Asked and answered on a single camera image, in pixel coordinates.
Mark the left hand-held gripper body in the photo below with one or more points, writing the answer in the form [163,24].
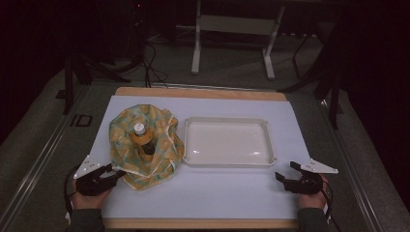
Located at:
[88,180]

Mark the white metal stand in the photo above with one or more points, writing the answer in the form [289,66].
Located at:
[235,29]

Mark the black metal stand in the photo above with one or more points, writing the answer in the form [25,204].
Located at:
[83,74]
[325,80]

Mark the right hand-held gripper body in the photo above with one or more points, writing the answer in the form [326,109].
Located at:
[307,179]

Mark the person's right hand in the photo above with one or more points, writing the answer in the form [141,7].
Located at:
[312,199]

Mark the person's left hand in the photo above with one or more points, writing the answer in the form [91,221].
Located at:
[86,200]

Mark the white plastic tray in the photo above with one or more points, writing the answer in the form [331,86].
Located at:
[228,141]

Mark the white table mat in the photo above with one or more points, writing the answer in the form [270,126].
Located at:
[206,190]

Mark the orange drink bottle white cap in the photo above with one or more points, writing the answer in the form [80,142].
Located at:
[142,138]

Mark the yellow green patterned cloth bag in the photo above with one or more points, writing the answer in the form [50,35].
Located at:
[145,148]

